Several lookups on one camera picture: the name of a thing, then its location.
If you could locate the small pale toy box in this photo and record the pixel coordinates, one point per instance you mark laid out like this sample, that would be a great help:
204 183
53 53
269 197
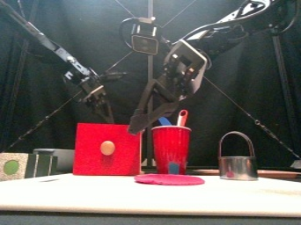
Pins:
11 167

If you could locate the white cutting board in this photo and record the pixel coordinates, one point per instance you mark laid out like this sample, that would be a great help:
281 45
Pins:
118 199

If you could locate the metal frame corner bracket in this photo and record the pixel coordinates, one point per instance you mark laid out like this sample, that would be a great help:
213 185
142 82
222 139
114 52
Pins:
297 164

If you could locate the frame-mounted black camera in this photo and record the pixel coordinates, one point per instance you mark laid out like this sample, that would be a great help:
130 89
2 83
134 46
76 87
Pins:
144 42

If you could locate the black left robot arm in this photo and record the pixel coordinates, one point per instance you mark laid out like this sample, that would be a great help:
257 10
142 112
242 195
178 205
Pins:
43 41

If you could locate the small black flat stick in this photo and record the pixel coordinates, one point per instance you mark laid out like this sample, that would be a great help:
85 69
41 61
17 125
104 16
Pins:
48 180

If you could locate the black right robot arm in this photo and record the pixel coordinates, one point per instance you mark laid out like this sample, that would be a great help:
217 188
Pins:
234 20

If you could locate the flat pink dough disc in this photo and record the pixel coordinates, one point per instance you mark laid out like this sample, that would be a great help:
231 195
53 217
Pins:
168 179

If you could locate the vertical metal frame post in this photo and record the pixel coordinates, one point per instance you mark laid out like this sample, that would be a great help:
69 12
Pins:
150 140

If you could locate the dark green striped box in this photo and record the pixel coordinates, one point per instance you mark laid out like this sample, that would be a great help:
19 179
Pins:
40 165

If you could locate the wooden drawer with red front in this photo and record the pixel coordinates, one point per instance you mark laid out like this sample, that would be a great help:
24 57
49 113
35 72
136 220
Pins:
89 159

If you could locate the red plastic cup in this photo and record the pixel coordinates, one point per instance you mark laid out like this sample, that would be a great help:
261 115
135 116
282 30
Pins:
170 149

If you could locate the blue plastic spatula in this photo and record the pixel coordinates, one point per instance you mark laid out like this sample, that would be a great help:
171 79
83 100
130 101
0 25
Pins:
164 121

